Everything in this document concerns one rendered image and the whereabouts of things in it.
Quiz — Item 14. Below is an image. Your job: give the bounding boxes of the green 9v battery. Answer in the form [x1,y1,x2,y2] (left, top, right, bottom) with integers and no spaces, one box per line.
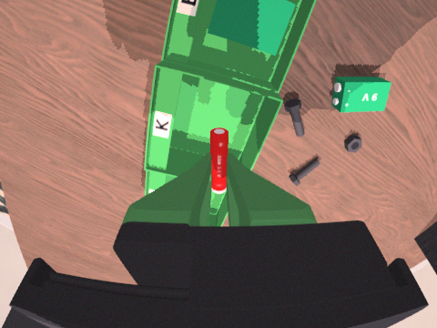
[331,77,391,112]

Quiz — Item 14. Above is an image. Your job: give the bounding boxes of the green three-compartment tray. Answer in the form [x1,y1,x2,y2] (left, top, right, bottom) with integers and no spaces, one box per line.
[145,0,316,196]

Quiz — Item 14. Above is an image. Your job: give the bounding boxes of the red battery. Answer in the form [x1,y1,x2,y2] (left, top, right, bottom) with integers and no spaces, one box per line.
[210,128,229,194]

